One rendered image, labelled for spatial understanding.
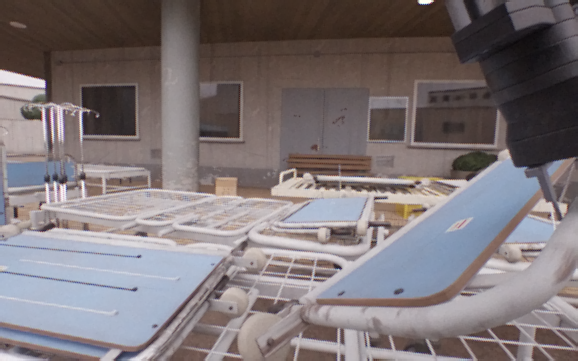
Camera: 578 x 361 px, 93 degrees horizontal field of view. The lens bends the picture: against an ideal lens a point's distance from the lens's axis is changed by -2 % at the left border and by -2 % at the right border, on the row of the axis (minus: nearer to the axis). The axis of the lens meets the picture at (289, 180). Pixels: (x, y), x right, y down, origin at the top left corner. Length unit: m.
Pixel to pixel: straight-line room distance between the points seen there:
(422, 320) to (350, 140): 6.17
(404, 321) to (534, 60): 0.24
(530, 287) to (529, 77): 0.17
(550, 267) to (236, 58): 7.01
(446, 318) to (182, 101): 4.85
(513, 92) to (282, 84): 6.44
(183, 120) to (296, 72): 2.91
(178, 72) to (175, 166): 1.48
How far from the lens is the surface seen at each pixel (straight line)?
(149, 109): 7.93
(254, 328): 0.38
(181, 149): 4.90
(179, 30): 5.23
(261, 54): 6.98
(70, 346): 0.65
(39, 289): 0.82
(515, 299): 0.25
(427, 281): 0.30
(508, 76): 0.33
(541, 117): 0.34
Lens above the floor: 0.86
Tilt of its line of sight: 6 degrees down
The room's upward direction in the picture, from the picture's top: 2 degrees clockwise
